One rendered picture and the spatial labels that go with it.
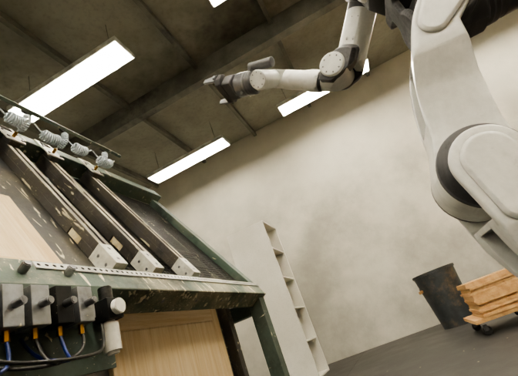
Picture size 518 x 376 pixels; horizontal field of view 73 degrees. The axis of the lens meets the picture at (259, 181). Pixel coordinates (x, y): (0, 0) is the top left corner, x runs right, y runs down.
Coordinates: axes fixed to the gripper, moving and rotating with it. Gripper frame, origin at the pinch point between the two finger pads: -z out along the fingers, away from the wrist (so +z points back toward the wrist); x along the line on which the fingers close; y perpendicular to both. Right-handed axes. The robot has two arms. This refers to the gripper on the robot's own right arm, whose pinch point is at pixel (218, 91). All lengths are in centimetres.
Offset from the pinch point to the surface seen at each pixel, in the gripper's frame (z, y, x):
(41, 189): -78, 48, 6
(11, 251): -29, 79, 19
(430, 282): 8, -71, -384
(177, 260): -49, 50, -58
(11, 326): 9, 95, 25
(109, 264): -29, 70, -12
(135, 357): -35, 96, -46
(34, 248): -34, 75, 12
